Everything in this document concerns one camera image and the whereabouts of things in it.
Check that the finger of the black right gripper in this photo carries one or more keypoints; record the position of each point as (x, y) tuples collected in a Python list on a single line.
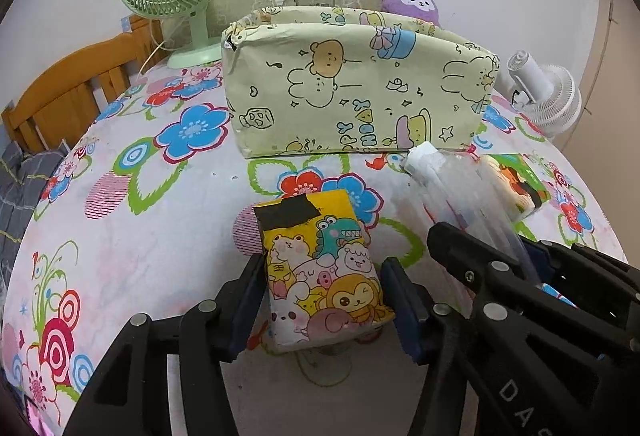
[(585, 278), (480, 256)]

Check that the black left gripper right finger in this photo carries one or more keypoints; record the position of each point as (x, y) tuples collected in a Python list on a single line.
[(431, 334)]

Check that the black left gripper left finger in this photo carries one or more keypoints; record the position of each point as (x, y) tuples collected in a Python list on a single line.
[(128, 392)]

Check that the green cartoon tissue pack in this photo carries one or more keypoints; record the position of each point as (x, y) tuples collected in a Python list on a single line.
[(518, 187)]

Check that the clear pack of cotton pads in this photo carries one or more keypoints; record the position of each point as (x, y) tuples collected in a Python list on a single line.
[(454, 188)]

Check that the yellow cartoon animal tissue pack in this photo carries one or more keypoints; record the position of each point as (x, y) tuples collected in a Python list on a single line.
[(323, 287)]

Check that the white clip fan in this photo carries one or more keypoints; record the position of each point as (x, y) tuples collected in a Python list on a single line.
[(547, 94)]

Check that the grey plaid bedding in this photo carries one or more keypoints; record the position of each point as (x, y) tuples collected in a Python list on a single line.
[(23, 177)]

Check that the pale green fabric storage box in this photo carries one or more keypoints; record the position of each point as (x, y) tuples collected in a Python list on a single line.
[(302, 79)]

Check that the purple plush bunny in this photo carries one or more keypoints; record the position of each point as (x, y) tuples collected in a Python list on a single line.
[(425, 10)]

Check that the wooden bed headboard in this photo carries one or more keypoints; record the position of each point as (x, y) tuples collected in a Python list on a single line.
[(59, 106)]

